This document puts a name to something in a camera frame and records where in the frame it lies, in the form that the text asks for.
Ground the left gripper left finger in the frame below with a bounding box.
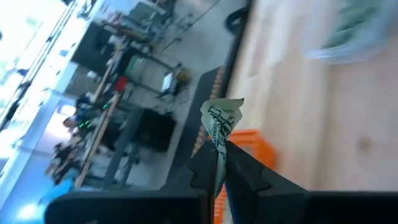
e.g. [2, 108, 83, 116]
[160, 139, 219, 192]

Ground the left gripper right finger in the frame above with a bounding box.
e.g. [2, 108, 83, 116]
[223, 140, 309, 224]

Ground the green printed sachet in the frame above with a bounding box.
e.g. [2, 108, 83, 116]
[200, 97, 245, 199]
[322, 26, 369, 50]

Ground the orange-red plastic basket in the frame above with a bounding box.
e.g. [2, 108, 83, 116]
[213, 129, 279, 224]

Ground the black cabinet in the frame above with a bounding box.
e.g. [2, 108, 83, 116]
[133, 108, 177, 153]

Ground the black hazard-striped floor mat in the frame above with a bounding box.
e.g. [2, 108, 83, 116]
[166, 67, 226, 187]

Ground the red background object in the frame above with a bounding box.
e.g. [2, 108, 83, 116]
[114, 76, 129, 93]

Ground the clear plastic container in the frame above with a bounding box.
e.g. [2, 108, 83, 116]
[300, 0, 398, 65]

